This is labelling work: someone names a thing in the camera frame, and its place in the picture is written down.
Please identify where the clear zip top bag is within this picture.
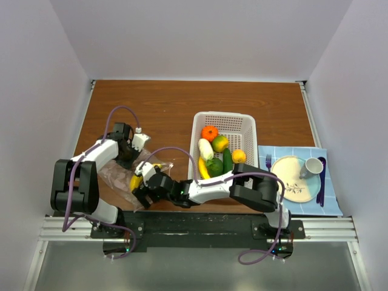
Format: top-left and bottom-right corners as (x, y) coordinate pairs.
(97, 148), (174, 212)

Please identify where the yellow fake banana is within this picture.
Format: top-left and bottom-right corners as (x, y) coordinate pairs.
(198, 156), (211, 179)

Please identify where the white fake vegetable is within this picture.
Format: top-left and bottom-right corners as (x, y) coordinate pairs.
(198, 138), (214, 161)

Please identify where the green fake vegetable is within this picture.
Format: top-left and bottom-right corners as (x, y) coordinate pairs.
(206, 158), (223, 178)

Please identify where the green fake cucumber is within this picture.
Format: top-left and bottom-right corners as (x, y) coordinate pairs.
(222, 148), (233, 174)

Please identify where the green orange fake mango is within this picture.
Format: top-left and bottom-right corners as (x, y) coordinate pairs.
(212, 135), (229, 153)

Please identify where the red fake tomato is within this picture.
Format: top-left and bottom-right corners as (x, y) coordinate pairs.
(201, 125), (219, 143)

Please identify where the fake orange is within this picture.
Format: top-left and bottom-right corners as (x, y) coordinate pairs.
(232, 149), (247, 164)

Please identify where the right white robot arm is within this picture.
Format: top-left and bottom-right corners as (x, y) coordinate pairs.
(130, 162), (292, 238)

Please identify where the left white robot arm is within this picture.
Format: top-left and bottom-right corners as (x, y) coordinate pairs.
(50, 123), (149, 238)

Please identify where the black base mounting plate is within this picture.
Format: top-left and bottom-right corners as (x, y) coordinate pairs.
(90, 209), (307, 254)

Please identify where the blue checked cloth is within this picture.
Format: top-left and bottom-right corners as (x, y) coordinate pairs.
(258, 145), (343, 216)

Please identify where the purple plastic fork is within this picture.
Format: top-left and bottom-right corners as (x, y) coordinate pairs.
(265, 154), (272, 172)

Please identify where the cream and teal plate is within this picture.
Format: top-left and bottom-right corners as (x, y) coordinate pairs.
(271, 156), (321, 203)

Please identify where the grey cup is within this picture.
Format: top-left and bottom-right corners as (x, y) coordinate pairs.
(299, 158), (324, 179)

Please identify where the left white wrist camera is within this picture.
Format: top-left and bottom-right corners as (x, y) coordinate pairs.
(131, 127), (151, 152)

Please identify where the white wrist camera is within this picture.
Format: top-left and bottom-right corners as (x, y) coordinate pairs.
(131, 127), (151, 152)
(135, 161), (156, 181)

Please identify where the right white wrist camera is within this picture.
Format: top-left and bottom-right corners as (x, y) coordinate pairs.
(135, 161), (156, 181)

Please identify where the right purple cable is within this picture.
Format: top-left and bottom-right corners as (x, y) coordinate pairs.
(139, 147), (287, 265)

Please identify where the purple cable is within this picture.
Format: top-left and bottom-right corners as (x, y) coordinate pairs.
(62, 105), (141, 233)
(139, 147), (287, 265)

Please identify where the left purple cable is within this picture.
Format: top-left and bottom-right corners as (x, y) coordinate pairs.
(62, 105), (141, 233)

